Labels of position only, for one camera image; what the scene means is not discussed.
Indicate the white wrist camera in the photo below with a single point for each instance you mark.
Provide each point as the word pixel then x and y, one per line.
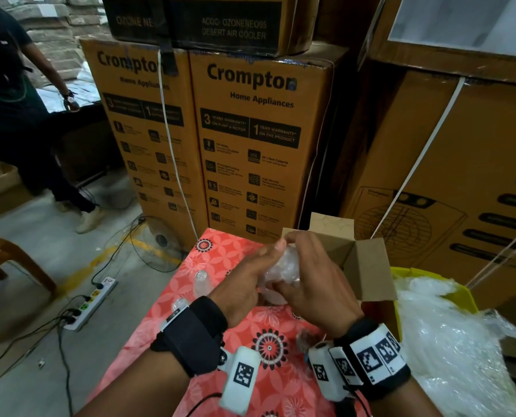
pixel 323 371
pixel 241 378

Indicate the white power strip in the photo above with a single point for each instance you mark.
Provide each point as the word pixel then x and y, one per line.
pixel 91 304

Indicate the person's left forearm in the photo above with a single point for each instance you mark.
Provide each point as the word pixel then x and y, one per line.
pixel 132 391

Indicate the clear drinking glass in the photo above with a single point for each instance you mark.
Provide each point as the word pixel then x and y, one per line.
pixel 203 284

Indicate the bubble wrap sheet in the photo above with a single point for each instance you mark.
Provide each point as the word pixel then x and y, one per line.
pixel 284 266

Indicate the plain brown floor carton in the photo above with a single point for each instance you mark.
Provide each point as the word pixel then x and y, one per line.
pixel 2 186

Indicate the small cardboard box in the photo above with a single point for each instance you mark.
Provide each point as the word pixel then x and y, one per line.
pixel 371 269

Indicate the stack of Crompton cartons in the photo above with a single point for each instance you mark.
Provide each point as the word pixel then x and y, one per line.
pixel 258 143

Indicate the orange floral tablecloth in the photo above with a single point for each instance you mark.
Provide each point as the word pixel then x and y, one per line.
pixel 275 369

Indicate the pile of white papers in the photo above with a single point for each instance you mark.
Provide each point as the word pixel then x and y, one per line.
pixel 84 93

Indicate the yellow plastic bin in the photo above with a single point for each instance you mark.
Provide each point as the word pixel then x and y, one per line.
pixel 440 286

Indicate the bubble wrap bundle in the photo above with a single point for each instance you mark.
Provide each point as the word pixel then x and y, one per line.
pixel 453 351

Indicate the person's right hand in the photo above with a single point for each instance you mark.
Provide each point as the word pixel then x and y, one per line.
pixel 323 291

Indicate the person's left hand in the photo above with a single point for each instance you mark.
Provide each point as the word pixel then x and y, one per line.
pixel 241 291

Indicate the black wristband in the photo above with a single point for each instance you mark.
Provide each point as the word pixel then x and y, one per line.
pixel 188 338
pixel 375 356

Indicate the brown plastic chair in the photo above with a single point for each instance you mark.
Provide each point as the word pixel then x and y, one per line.
pixel 6 256

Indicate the black power adapter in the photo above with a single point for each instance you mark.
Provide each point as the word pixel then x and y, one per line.
pixel 141 219

